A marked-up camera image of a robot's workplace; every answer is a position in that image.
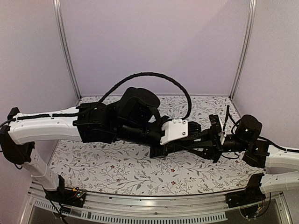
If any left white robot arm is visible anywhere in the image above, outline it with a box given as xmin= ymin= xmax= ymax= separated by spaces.
xmin=0 ymin=87 xmax=201 ymax=203

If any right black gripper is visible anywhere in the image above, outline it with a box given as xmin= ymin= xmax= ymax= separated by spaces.
xmin=185 ymin=126 xmax=249 ymax=163

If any aluminium front rail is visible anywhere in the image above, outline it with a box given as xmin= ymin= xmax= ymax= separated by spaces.
xmin=20 ymin=183 xmax=295 ymax=224

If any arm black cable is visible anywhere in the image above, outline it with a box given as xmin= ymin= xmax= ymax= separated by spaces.
xmin=221 ymin=105 xmax=240 ymax=159
xmin=98 ymin=71 xmax=192 ymax=121

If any aluminium frame post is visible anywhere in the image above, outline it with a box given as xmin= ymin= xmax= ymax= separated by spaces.
xmin=53 ymin=0 xmax=81 ymax=99
xmin=229 ymin=0 xmax=256 ymax=101

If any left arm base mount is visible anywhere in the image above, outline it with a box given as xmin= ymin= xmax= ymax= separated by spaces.
xmin=44 ymin=175 xmax=86 ymax=208

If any right aluminium frame post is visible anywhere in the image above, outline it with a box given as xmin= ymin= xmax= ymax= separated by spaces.
xmin=229 ymin=0 xmax=256 ymax=101

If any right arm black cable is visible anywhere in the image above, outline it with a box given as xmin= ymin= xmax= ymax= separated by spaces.
xmin=221 ymin=105 xmax=240 ymax=159

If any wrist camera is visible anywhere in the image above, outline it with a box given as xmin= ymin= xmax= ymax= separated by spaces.
xmin=160 ymin=119 xmax=201 ymax=145
xmin=209 ymin=114 xmax=226 ymax=144

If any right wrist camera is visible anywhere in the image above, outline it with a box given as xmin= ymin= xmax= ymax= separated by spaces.
xmin=209 ymin=114 xmax=226 ymax=144

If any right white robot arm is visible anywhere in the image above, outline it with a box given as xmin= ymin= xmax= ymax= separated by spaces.
xmin=189 ymin=115 xmax=299 ymax=203

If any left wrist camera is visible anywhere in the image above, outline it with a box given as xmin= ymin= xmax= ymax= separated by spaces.
xmin=160 ymin=119 xmax=201 ymax=145

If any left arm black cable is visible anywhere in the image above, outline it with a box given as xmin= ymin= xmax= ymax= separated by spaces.
xmin=98 ymin=71 xmax=192 ymax=121

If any left aluminium frame post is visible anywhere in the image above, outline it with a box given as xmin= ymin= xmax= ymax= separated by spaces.
xmin=53 ymin=0 xmax=81 ymax=99

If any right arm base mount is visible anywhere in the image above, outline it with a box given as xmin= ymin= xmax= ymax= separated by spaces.
xmin=225 ymin=173 xmax=266 ymax=208

